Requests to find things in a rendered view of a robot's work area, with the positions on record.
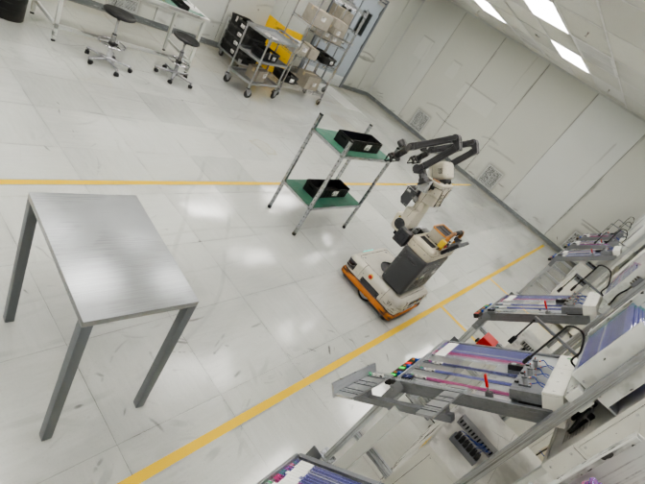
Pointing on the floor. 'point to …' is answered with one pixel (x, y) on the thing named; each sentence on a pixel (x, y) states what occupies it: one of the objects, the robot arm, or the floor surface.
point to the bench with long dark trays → (126, 42)
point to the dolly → (239, 40)
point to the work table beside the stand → (102, 276)
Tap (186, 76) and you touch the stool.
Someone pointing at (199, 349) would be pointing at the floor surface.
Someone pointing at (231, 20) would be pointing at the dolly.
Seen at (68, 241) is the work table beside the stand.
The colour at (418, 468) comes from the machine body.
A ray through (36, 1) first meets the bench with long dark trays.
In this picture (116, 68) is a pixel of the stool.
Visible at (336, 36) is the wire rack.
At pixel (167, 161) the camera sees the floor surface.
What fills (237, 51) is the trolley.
